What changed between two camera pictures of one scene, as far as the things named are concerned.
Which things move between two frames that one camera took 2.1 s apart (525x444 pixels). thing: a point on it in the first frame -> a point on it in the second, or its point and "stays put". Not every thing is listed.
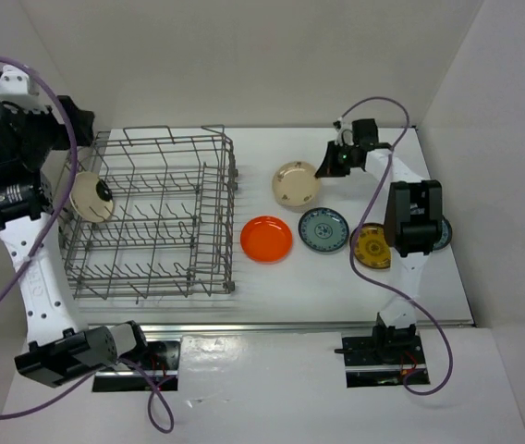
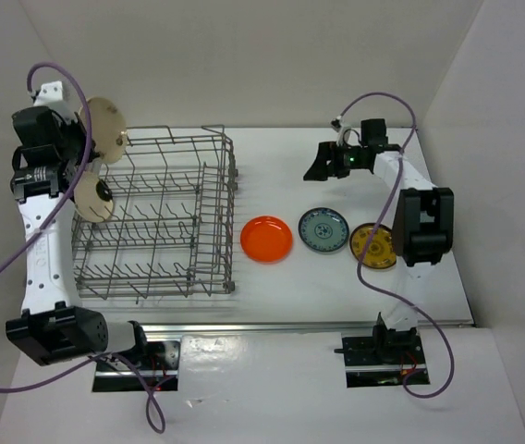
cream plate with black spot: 91,196 stays put
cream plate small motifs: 295,186 -> 108,129
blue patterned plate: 323,229 stays put
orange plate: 265,240 stays put
